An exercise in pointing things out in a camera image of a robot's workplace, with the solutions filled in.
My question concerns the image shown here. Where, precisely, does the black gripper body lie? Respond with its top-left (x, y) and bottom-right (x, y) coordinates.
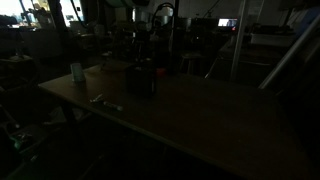
top-left (133, 30), bottom-right (156, 65)

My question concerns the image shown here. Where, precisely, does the round wooden stool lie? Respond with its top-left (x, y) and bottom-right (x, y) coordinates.
top-left (179, 53), bottom-right (205, 76)

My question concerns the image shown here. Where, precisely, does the white marker pen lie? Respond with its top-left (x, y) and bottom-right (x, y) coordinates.
top-left (102, 100), bottom-right (124, 112)

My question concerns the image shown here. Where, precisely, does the white paper cup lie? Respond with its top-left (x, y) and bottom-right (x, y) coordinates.
top-left (69, 62), bottom-right (86, 84)

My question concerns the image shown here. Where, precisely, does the lit computer monitor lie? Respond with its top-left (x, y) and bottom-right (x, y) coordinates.
top-left (217, 18), bottom-right (239, 28)

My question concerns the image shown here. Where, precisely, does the slanted grey metal beam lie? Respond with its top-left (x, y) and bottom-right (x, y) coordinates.
top-left (258, 14), bottom-right (320, 90)

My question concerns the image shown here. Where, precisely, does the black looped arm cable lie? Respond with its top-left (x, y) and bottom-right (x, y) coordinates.
top-left (150, 2), bottom-right (176, 33)

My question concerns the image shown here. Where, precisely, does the upright grey metal post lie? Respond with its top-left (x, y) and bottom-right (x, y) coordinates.
top-left (229, 0), bottom-right (250, 82)

